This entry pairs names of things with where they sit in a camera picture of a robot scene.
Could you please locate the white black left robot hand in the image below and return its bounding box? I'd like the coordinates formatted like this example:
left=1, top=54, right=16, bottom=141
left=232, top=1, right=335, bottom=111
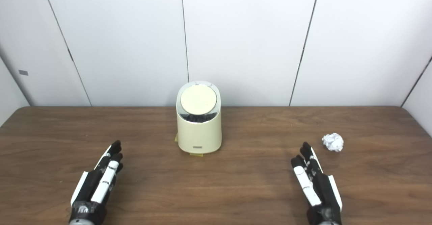
left=69, top=140, right=124, bottom=221

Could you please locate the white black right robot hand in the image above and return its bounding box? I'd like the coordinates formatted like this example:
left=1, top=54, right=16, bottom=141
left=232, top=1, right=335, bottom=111
left=291, top=142, right=343, bottom=223

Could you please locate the white paper ball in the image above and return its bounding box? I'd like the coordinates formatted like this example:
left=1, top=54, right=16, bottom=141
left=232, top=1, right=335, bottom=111
left=322, top=133, right=344, bottom=152

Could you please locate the cream-colored bin body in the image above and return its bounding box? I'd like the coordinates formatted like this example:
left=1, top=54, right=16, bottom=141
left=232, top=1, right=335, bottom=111
left=176, top=81, right=222, bottom=155

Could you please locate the round cream bin lid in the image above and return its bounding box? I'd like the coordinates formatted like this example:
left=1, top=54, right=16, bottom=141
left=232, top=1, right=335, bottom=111
left=180, top=85, right=217, bottom=115

